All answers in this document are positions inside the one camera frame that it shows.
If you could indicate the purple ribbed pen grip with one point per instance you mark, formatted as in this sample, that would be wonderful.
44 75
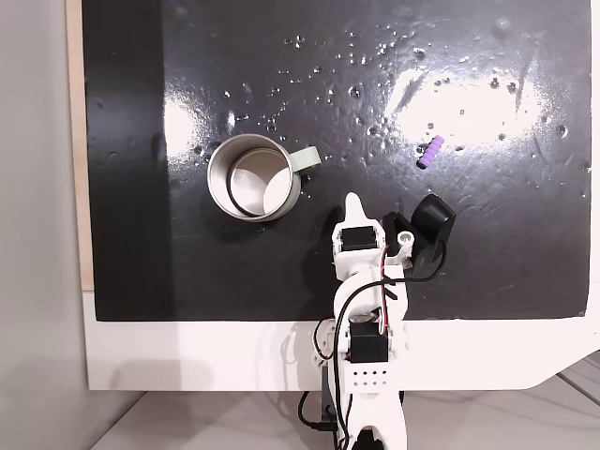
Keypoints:
431 151

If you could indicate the black mat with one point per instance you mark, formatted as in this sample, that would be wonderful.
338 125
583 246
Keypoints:
281 70

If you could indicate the sage green steel mug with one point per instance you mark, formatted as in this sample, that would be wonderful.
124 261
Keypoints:
253 178

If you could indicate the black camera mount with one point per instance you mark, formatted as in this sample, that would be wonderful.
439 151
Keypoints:
397 223

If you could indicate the black oval camera box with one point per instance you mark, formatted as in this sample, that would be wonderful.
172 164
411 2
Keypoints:
433 218

